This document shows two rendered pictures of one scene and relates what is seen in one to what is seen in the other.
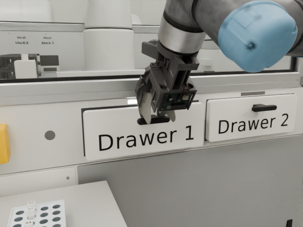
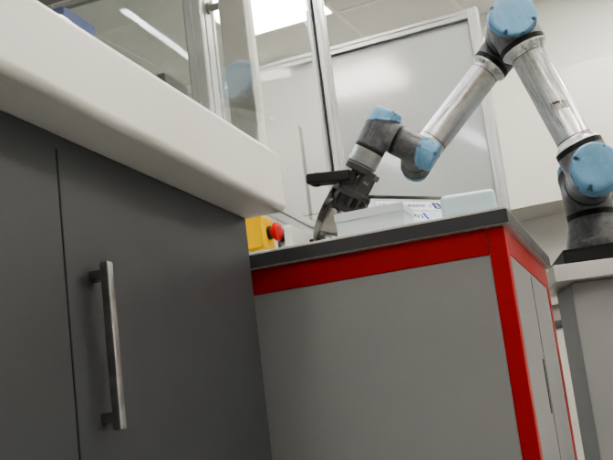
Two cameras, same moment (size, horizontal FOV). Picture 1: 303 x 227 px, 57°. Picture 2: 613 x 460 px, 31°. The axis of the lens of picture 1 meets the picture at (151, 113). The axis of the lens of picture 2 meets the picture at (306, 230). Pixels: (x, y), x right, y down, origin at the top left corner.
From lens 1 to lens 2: 242 cm
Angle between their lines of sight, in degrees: 58
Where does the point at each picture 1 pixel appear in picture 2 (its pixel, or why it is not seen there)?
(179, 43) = (374, 162)
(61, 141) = not seen: hidden behind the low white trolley
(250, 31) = (433, 147)
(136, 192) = not seen: hidden behind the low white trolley
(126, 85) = (289, 214)
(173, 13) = (374, 143)
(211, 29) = (410, 149)
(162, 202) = not seen: hidden behind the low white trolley
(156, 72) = (346, 187)
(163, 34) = (364, 157)
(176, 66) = (371, 177)
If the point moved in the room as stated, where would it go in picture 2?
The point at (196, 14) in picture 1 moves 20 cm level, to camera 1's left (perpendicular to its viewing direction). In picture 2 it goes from (396, 142) to (346, 130)
